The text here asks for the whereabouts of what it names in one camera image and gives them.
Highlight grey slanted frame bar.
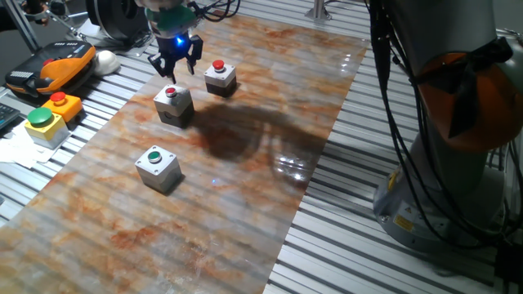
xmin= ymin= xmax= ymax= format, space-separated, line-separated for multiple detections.
xmin=2 ymin=0 xmax=42 ymax=53

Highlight white paper sheets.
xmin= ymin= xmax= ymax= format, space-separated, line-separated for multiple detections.
xmin=0 ymin=120 xmax=58 ymax=169

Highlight black keyboard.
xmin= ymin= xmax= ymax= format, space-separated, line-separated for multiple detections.
xmin=0 ymin=102 xmax=21 ymax=131

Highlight white computer mouse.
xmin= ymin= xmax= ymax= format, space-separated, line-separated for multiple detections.
xmin=92 ymin=49 xmax=122 ymax=78

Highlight grey box green flat button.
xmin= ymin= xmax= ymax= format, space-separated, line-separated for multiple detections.
xmin=134 ymin=145 xmax=184 ymax=195

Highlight marble pattern orange mat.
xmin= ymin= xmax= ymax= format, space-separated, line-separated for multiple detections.
xmin=0 ymin=14 xmax=371 ymax=294

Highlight green gripper mounting adapter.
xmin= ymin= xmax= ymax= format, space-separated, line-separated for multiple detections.
xmin=145 ymin=3 xmax=198 ymax=39

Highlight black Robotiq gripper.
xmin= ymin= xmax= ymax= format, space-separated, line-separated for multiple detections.
xmin=147 ymin=31 xmax=204 ymax=85

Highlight bystander hand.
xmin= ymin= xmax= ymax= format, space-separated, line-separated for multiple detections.
xmin=20 ymin=0 xmax=51 ymax=25

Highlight orange black teach pendant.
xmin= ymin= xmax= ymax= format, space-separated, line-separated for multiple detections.
xmin=4 ymin=39 xmax=97 ymax=103

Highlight orange box red mushroom button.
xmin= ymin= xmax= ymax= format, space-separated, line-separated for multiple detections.
xmin=41 ymin=91 xmax=84 ymax=123

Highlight grey box red mushroom button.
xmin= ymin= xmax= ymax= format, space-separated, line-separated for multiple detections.
xmin=203 ymin=59 xmax=239 ymax=99

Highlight black round spool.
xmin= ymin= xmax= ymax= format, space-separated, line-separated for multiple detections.
xmin=67 ymin=0 xmax=160 ymax=56

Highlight yellow box green mushroom button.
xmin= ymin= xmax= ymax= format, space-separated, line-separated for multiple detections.
xmin=24 ymin=106 xmax=71 ymax=150

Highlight aluminium frame post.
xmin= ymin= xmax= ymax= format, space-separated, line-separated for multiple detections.
xmin=304 ymin=0 xmax=333 ymax=21

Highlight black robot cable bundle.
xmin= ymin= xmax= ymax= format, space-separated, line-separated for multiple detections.
xmin=190 ymin=0 xmax=523 ymax=250

